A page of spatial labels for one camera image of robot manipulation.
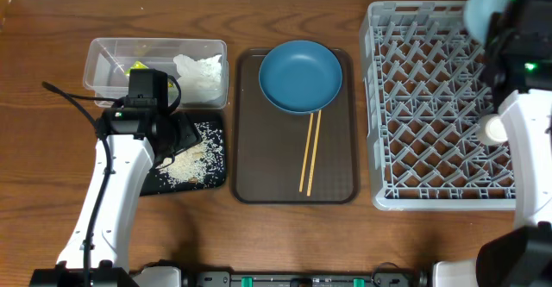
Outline dark blue plate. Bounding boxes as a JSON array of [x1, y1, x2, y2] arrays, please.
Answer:
[[258, 41, 343, 115]]

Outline brown serving tray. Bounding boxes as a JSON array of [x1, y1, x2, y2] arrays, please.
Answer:
[[232, 48, 359, 204]]

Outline grey dishwasher rack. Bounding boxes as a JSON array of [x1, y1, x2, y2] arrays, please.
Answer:
[[360, 1, 515, 211]]

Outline light blue bowl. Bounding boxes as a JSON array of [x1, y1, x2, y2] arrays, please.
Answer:
[[463, 0, 510, 44]]

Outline black waste tray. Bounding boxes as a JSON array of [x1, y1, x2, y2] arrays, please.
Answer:
[[141, 112, 227, 197]]

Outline right wooden chopstick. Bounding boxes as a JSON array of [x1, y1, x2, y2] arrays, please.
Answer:
[[306, 110, 322, 197]]

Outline rice leftovers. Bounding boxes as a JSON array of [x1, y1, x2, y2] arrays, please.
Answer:
[[154, 121, 226, 190]]

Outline clear plastic waste bin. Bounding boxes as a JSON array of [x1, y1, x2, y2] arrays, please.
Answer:
[[83, 37, 229, 109]]

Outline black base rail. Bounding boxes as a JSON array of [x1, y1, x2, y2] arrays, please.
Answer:
[[133, 260, 432, 287]]

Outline wooden chopstick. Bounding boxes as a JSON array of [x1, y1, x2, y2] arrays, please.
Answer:
[[298, 113, 314, 192], [306, 110, 322, 197]]

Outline cream white cup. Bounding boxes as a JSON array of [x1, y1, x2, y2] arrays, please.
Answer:
[[475, 114, 507, 146]]

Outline left wooden chopstick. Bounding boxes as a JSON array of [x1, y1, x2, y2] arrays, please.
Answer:
[[298, 113, 314, 192]]

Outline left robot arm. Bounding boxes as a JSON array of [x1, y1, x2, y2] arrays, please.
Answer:
[[29, 108, 200, 286]]

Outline white tissue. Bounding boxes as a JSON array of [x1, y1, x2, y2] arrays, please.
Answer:
[[173, 54, 223, 103]]

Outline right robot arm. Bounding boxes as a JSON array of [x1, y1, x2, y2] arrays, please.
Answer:
[[428, 0, 551, 287]]

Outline yellow green snack wrapper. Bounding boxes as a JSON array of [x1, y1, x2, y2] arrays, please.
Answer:
[[124, 61, 175, 88]]

